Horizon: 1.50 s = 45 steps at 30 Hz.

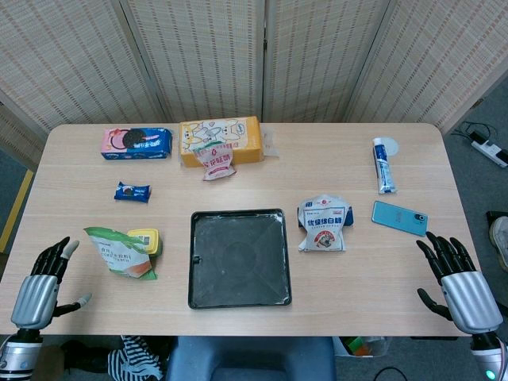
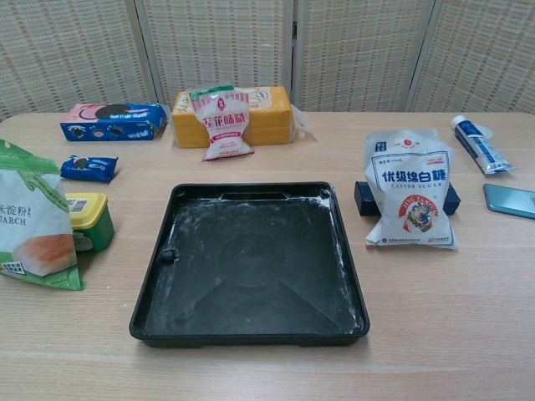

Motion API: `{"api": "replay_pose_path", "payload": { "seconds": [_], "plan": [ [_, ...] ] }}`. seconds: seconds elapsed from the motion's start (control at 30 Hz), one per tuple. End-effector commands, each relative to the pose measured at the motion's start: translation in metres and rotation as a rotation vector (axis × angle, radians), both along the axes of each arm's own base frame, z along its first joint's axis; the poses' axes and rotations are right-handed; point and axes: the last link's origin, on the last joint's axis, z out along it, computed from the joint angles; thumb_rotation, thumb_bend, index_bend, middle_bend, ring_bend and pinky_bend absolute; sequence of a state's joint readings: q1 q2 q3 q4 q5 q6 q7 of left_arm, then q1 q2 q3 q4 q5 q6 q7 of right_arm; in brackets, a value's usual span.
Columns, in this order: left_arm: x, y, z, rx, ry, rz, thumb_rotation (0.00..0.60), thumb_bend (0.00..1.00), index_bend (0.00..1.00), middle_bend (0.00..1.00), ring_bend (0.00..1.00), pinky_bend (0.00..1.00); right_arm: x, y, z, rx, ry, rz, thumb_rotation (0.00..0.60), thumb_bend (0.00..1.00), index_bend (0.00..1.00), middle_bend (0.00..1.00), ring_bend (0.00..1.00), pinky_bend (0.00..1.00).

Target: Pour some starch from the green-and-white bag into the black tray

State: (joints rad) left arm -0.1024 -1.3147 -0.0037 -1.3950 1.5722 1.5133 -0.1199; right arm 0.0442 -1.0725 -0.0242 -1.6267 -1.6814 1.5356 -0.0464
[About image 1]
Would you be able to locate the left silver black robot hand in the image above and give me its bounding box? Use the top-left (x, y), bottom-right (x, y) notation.
top-left (10, 237), bottom-right (93, 330)

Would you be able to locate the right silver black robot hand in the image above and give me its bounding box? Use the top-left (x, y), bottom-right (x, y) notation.
top-left (415, 232), bottom-right (504, 334)

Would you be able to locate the green white starch bag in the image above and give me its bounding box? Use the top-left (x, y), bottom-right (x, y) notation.
top-left (83, 225), bottom-right (159, 281)

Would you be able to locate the white castor sugar bag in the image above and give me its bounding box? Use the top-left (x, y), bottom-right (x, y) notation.
top-left (296, 194), bottom-right (351, 253)

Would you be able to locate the black square plastic tray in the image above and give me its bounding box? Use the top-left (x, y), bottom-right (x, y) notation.
top-left (187, 208), bottom-right (293, 310)

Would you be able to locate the pink white seasoning bag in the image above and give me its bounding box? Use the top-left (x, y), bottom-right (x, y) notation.
top-left (191, 140), bottom-right (238, 182)

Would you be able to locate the beige shoe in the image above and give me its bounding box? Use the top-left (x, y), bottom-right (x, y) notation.
top-left (488, 216), bottom-right (508, 273)

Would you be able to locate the light blue smartphone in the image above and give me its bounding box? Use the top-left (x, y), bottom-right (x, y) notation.
top-left (371, 200), bottom-right (420, 237)

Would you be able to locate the black white striped cloth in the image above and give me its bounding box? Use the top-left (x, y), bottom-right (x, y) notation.
top-left (107, 335), bottom-right (164, 381)

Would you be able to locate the colourful clear storage box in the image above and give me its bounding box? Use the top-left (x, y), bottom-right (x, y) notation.
top-left (332, 336), bottom-right (392, 358)

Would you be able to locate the green container with yellow lid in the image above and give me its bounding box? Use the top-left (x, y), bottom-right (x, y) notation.
top-left (127, 228), bottom-right (164, 258)

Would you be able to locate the small blue cookie packet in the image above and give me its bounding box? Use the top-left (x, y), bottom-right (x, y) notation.
top-left (114, 181), bottom-right (152, 205)

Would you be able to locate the white power strip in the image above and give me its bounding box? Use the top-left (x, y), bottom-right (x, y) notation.
top-left (471, 133), bottom-right (508, 168)

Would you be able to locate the blue white toothpaste tube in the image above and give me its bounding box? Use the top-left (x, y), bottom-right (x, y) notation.
top-left (371, 137), bottom-right (398, 195)

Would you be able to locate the blue pink cookie box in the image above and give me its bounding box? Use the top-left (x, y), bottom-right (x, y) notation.
top-left (100, 126), bottom-right (175, 161)

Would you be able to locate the blue padded seat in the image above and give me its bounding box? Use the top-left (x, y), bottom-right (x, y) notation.
top-left (165, 336), bottom-right (337, 381)

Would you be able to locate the woven folding screen panel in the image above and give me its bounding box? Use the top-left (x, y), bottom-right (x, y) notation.
top-left (344, 0), bottom-right (508, 134)
top-left (118, 0), bottom-right (271, 124)
top-left (261, 0), bottom-right (398, 124)
top-left (0, 0), bottom-right (171, 167)

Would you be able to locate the black power cable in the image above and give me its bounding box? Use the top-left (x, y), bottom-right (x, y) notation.
top-left (451, 121), bottom-right (499, 146)

